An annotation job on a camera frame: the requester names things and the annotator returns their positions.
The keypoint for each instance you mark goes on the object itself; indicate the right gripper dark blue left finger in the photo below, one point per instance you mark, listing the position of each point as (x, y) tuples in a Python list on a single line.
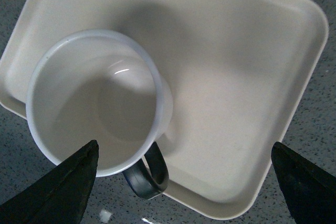
[(61, 196)]

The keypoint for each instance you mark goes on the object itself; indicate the right gripper dark blue right finger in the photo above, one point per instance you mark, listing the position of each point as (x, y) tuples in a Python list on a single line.
[(309, 191)]

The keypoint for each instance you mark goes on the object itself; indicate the white mug black handle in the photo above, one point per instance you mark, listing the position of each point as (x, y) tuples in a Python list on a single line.
[(102, 85)]

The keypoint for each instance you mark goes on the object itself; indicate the beige rectangular tray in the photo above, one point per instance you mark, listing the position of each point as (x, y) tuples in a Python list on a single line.
[(237, 69)]

